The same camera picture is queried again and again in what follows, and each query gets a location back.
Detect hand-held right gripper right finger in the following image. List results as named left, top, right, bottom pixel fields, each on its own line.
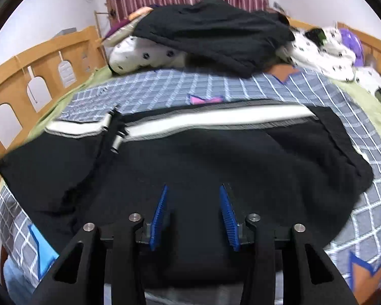
left=219, top=184, right=358, bottom=305

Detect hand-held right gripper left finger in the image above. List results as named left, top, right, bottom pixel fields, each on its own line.
left=30, top=184, right=170, bottom=305

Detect black pants with white stripe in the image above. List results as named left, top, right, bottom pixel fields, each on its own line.
left=0, top=100, right=374, bottom=293

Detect person's light blue jeans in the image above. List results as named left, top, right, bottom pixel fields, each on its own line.
left=3, top=257, right=35, bottom=304

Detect grey checked blanket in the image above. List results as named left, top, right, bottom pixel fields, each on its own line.
left=0, top=68, right=381, bottom=302

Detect wooden rack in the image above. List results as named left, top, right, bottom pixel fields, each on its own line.
left=93, top=2, right=118, bottom=39

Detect green bed sheet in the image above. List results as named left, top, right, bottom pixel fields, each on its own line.
left=25, top=65, right=381, bottom=172

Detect purple and orange pillow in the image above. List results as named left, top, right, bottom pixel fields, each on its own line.
left=102, top=6, right=154, bottom=47

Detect white floral quilt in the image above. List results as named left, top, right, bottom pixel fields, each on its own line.
left=109, top=27, right=358, bottom=83

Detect pile of black clothes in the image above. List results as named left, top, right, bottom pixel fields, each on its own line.
left=132, top=0, right=296, bottom=78

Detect white floral pillow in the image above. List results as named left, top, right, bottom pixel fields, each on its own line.
left=356, top=67, right=381, bottom=112

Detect purple plush toy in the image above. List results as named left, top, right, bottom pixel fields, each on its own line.
left=338, top=28, right=365, bottom=66

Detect wooden bed frame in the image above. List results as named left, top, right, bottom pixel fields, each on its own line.
left=0, top=17, right=381, bottom=217

